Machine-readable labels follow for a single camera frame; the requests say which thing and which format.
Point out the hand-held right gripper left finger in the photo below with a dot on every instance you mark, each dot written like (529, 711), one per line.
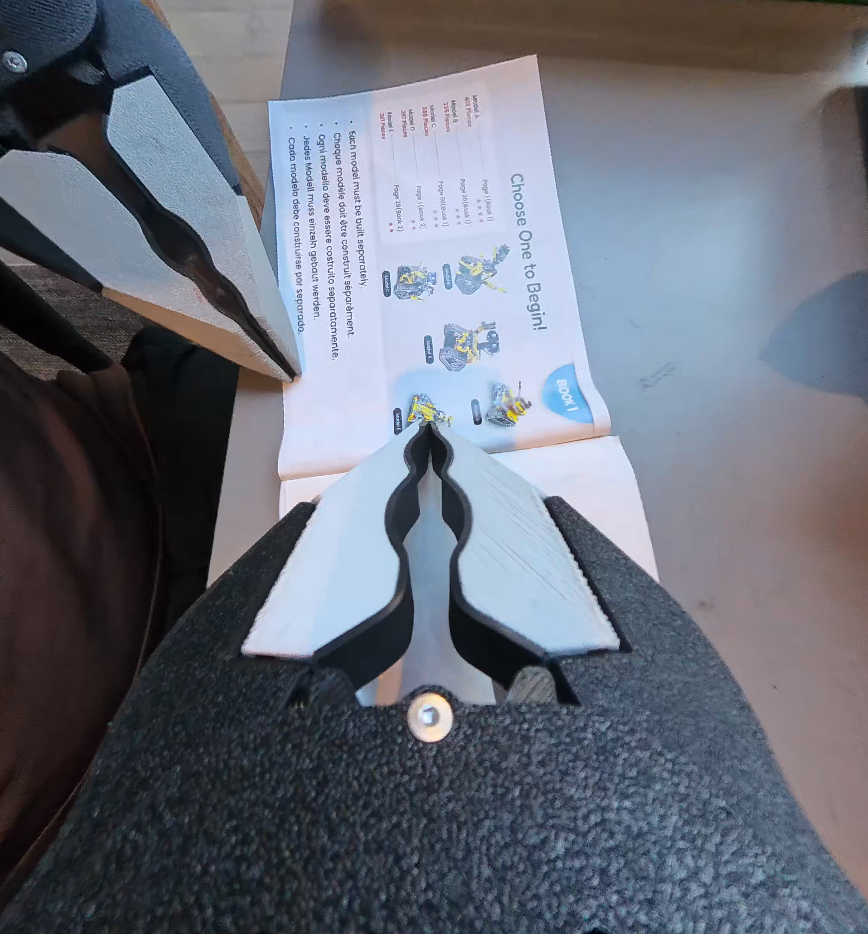
(332, 584)

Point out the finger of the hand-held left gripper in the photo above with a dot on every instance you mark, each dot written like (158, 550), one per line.
(186, 160)
(76, 211)

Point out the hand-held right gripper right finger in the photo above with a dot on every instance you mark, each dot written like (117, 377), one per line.
(529, 584)

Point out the white instruction booklet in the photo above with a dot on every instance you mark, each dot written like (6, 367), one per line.
(441, 255)

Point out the black cloth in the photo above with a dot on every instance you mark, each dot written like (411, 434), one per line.
(186, 438)

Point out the black chair frame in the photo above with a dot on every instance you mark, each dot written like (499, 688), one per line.
(40, 306)

